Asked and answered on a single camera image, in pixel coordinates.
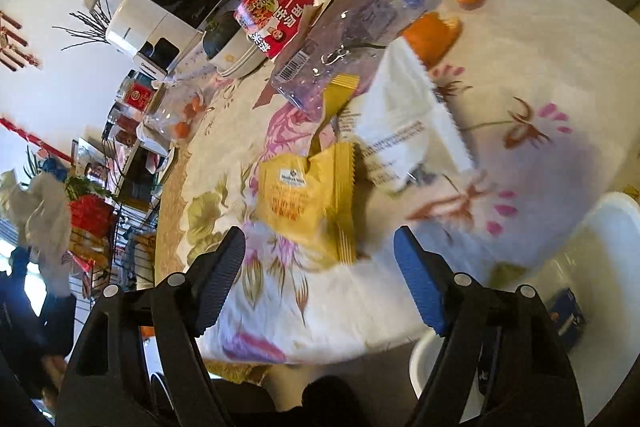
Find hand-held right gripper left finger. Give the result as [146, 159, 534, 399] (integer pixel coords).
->
[55, 226, 247, 427]

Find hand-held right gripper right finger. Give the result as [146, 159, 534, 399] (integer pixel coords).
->
[393, 226, 584, 427]

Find yellow snack wrapper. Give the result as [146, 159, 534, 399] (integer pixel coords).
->
[256, 141, 359, 266]

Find clear plastic bottle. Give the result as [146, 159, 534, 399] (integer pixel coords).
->
[272, 0, 432, 108]

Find red bag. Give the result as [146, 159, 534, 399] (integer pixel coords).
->
[69, 196, 117, 239]

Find clear bag of oranges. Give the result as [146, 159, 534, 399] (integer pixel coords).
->
[142, 76, 212, 144]

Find white plastic chair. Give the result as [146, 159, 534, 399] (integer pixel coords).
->
[409, 191, 640, 410]

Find white printed wrapper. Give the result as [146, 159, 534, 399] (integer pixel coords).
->
[344, 38, 477, 196]

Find small yellow wrapper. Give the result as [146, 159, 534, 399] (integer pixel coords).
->
[309, 74, 362, 154]

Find red tea tin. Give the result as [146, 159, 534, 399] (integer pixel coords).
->
[125, 82, 156, 110]

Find black and white bowl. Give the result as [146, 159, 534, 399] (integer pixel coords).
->
[202, 11, 272, 78]

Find orange peel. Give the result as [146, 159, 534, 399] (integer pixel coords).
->
[402, 12, 464, 70]

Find white kitchen appliance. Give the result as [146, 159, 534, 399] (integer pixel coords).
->
[105, 0, 202, 75]

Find red instant noodle box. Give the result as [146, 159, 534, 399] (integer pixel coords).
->
[234, 0, 322, 60]

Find red wall decoration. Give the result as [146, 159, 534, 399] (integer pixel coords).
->
[0, 11, 42, 70]

